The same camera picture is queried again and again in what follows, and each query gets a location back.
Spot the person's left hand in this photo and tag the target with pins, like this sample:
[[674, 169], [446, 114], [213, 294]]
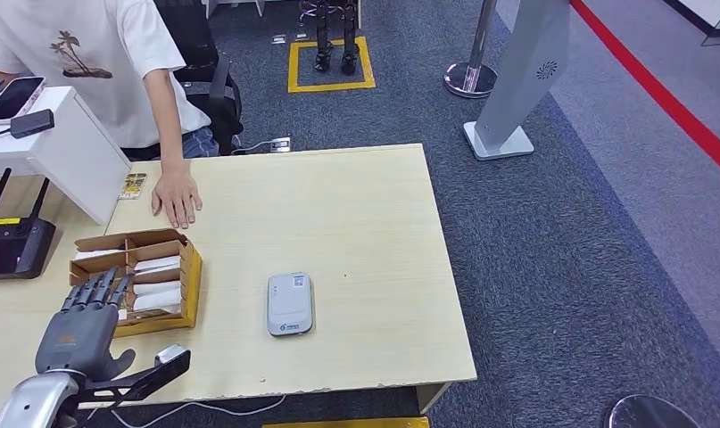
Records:
[[176, 195]]

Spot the yellow floor tape square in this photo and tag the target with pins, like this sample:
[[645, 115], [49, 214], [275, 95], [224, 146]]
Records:
[[331, 86], [348, 423]]

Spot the black office chair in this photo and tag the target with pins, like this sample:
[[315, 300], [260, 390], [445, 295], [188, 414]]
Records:
[[226, 118]]

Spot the black router with antennas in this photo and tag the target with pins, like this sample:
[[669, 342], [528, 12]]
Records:
[[17, 248]]

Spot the pale grey floor kiosk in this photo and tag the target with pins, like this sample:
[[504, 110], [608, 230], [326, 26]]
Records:
[[525, 59]]

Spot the round chrome base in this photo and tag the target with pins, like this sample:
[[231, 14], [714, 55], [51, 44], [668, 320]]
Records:
[[649, 416]]

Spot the red floor tape line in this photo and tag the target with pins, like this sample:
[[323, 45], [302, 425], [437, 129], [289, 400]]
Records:
[[661, 94]]

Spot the chrome stanchion post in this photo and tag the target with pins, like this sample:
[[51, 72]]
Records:
[[470, 80]]

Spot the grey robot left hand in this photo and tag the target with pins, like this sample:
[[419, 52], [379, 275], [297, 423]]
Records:
[[79, 342]]

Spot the person's left forearm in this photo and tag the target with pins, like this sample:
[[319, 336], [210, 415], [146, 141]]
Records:
[[167, 124]]

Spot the white stand box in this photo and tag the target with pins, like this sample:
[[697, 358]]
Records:
[[70, 153]]

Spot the smartphone with pale case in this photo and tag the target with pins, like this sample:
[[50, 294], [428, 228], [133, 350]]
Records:
[[14, 98]]

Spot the black power bank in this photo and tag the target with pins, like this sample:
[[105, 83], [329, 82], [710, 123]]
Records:
[[31, 123]]

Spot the cardboard card organizer box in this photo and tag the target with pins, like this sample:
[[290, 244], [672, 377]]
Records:
[[191, 295]]

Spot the white room key card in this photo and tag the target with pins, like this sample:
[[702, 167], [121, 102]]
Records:
[[158, 302], [158, 264], [158, 288], [99, 254]]

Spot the black camera bracket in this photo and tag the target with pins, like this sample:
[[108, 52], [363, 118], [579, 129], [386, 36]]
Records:
[[158, 372]]

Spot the black humanoid robot legs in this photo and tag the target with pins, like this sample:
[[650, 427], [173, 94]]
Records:
[[322, 29]]

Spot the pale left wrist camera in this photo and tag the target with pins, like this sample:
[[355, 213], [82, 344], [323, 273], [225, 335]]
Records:
[[170, 353]]

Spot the light wood desk leg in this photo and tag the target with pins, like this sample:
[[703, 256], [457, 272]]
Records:
[[430, 399]]

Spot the white table legs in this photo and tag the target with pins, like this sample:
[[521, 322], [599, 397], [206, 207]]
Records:
[[259, 6]]

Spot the white card reader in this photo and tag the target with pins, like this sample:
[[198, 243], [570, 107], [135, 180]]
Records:
[[290, 304]]

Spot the yellow green printed card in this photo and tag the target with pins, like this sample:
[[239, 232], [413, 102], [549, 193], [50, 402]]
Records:
[[133, 186]]

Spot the person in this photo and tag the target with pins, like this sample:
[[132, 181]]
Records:
[[87, 71]]

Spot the white power strip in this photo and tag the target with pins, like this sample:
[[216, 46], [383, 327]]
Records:
[[280, 144]]

